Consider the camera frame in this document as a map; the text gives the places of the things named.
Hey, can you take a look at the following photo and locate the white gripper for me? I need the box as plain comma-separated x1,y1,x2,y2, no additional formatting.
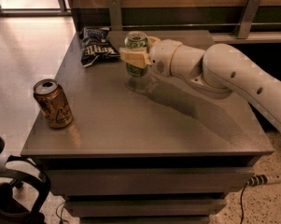
119,35,182,77

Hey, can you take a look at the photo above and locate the green soda can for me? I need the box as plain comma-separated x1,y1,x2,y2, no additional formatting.
124,31,148,77

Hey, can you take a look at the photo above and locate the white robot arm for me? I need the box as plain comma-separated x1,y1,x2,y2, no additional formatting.
119,36,281,132

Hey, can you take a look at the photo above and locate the orange soda can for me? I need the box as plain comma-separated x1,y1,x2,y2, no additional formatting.
34,78,73,129

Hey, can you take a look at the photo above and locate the blue kettle chips bag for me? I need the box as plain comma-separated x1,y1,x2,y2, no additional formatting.
79,27,119,67

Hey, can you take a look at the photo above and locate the grey drawer cabinet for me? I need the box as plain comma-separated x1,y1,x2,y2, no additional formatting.
22,38,273,224

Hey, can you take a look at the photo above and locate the white power strip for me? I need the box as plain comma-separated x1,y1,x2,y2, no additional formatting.
246,175,281,187

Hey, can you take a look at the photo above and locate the left metal rail bracket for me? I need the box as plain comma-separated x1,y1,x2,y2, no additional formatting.
107,0,122,31

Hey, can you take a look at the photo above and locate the metal rail bracket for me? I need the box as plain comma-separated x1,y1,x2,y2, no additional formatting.
107,0,122,31
233,0,261,39

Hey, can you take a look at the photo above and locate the right metal rail bracket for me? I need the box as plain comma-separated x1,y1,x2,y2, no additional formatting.
233,0,261,39

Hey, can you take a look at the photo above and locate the thin metal rail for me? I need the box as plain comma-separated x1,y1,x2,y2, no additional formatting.
110,22,281,31

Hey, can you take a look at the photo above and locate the black power cable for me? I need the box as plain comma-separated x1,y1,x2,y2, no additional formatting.
238,184,248,224

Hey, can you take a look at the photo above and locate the black floor cable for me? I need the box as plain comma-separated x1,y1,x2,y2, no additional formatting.
54,201,69,224

